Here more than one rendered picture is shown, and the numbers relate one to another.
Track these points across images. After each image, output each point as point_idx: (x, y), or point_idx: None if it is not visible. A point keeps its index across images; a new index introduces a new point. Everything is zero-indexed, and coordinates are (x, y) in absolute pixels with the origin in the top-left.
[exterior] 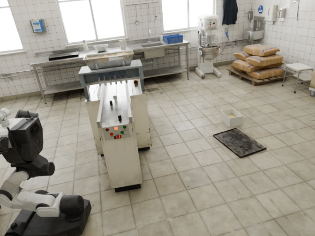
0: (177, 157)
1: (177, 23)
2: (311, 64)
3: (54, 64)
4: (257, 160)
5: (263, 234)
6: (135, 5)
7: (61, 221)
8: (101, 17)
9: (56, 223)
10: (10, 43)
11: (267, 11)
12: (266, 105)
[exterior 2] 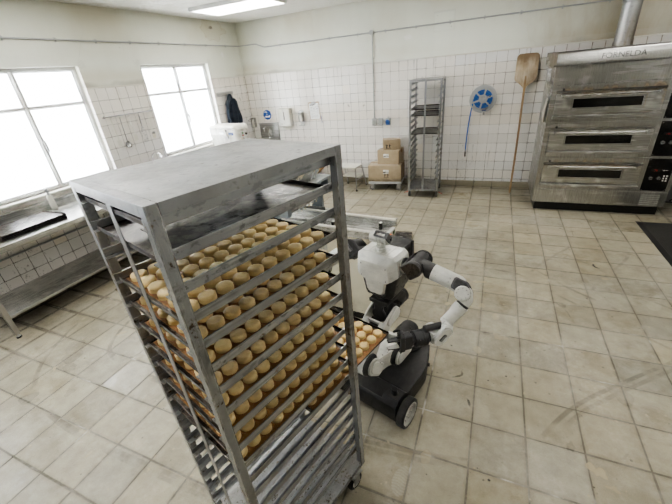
0: None
1: (179, 140)
2: (350, 162)
3: None
4: (420, 241)
5: (495, 272)
6: (117, 117)
7: (410, 356)
8: (60, 141)
9: (411, 361)
10: None
11: (282, 115)
12: (354, 206)
